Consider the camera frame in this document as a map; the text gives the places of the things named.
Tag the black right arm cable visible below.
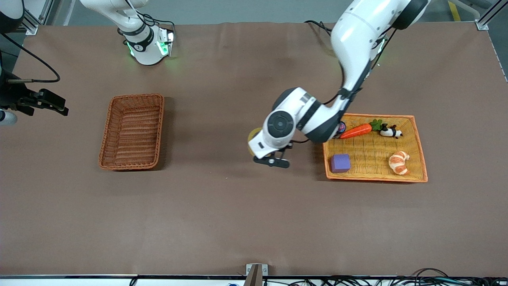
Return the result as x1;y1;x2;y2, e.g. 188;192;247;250
0;34;61;84

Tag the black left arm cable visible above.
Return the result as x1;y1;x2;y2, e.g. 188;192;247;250
323;28;397;106

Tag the black cable bundle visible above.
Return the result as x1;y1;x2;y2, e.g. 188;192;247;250
262;268;508;286

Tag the black right base cable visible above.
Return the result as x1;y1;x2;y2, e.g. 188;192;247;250
117;12;176;46

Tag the toy panda figure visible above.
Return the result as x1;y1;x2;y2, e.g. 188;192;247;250
379;124;403;139

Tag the aluminium frame profile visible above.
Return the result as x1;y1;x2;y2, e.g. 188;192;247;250
474;0;508;31
22;0;60;35

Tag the metal table edge bracket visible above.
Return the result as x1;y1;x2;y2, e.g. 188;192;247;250
245;263;269;286

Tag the black base cable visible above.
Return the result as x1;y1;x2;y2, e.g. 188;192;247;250
117;12;176;46
305;20;342;42

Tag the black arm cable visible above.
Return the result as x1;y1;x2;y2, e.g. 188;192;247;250
323;28;397;106
0;34;61;84

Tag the clear yellowish tape roll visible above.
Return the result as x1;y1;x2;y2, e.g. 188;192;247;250
247;127;264;157

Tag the purple foam cube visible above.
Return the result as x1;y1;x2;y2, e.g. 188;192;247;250
331;154;351;174

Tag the yellow wicker basket orange rim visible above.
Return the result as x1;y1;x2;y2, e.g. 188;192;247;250
321;112;429;183

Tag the brown wicker basket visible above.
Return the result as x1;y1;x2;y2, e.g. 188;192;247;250
98;93;165;171

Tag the toy croissant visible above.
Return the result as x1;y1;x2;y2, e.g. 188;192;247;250
389;151;410;176

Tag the orange toy carrot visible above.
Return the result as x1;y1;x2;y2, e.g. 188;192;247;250
339;119;384;139

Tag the brown table cover cloth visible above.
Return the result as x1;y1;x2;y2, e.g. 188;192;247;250
0;22;508;276

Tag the black left base cable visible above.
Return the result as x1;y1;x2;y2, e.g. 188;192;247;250
305;20;342;42

